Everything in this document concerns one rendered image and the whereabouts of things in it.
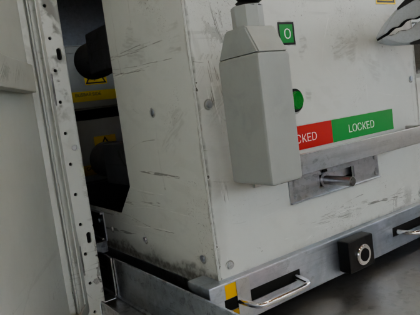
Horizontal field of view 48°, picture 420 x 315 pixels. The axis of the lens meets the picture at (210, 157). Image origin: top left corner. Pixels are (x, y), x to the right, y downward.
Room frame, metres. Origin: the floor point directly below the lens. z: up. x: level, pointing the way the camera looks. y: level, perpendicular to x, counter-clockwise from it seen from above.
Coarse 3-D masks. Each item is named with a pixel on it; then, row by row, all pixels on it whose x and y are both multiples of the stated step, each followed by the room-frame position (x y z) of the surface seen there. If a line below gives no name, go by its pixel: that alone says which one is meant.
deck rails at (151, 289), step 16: (128, 272) 0.73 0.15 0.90; (144, 272) 0.68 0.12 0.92; (128, 288) 0.74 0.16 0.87; (144, 288) 0.69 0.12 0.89; (160, 288) 0.65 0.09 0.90; (176, 288) 0.61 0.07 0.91; (128, 304) 0.74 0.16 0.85; (144, 304) 0.70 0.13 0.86; (160, 304) 0.65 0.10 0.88; (176, 304) 0.61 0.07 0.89; (192, 304) 0.58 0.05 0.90; (208, 304) 0.55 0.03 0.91
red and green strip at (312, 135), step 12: (336, 120) 0.73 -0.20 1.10; (348, 120) 0.75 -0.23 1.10; (360, 120) 0.76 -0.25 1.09; (372, 120) 0.78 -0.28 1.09; (384, 120) 0.80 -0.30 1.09; (300, 132) 0.68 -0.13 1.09; (312, 132) 0.70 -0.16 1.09; (324, 132) 0.71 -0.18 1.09; (336, 132) 0.73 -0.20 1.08; (348, 132) 0.75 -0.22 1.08; (360, 132) 0.76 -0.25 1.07; (372, 132) 0.78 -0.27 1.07; (300, 144) 0.68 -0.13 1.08; (312, 144) 0.70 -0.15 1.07
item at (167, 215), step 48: (144, 0) 0.66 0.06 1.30; (144, 48) 0.67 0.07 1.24; (144, 96) 0.69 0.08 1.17; (192, 96) 0.59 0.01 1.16; (144, 144) 0.71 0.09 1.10; (192, 144) 0.60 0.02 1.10; (144, 192) 0.73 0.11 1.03; (192, 192) 0.61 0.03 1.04; (96, 240) 0.92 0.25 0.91; (144, 240) 0.74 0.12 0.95; (192, 240) 0.63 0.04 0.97
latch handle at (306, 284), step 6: (294, 276) 0.64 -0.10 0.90; (300, 276) 0.63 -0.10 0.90; (306, 282) 0.61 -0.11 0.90; (294, 288) 0.59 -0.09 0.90; (300, 288) 0.60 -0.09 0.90; (306, 288) 0.60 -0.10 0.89; (282, 294) 0.58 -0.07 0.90; (288, 294) 0.58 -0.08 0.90; (240, 300) 0.58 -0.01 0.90; (246, 300) 0.58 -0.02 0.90; (270, 300) 0.57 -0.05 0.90; (276, 300) 0.57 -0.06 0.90; (252, 306) 0.56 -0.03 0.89; (258, 306) 0.56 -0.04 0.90; (264, 306) 0.56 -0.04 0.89
